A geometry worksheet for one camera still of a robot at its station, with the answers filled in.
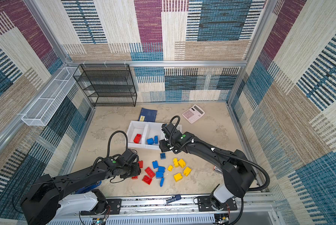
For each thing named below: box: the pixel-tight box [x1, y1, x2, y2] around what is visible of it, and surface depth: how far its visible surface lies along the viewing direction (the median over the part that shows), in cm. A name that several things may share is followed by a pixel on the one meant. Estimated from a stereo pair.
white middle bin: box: [137, 120, 166, 150], surface depth 99 cm
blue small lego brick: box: [152, 160, 159, 169], surface depth 89 cm
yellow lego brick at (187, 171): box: [183, 166, 192, 177], surface depth 85 cm
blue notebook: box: [137, 107, 158, 123], surface depth 114 cm
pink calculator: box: [182, 104, 206, 124], surface depth 113 cm
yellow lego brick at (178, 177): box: [173, 172, 184, 183], surface depth 83 cm
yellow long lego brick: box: [172, 157, 179, 168], surface depth 88 cm
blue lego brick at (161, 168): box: [157, 165, 166, 173], surface depth 87 cm
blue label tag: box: [165, 194, 182, 204], surface depth 76 cm
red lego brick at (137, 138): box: [133, 133, 142, 144], surface depth 98 cm
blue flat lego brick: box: [155, 171, 163, 179], surface depth 85 cm
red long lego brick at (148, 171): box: [144, 166, 156, 179], surface depth 85 cm
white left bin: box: [126, 120, 148, 149], surface depth 101 cm
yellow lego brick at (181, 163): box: [177, 158, 187, 169], surface depth 87 cm
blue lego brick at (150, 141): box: [146, 137, 155, 145], surface depth 98 cm
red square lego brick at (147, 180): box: [141, 175, 153, 186], surface depth 83 cm
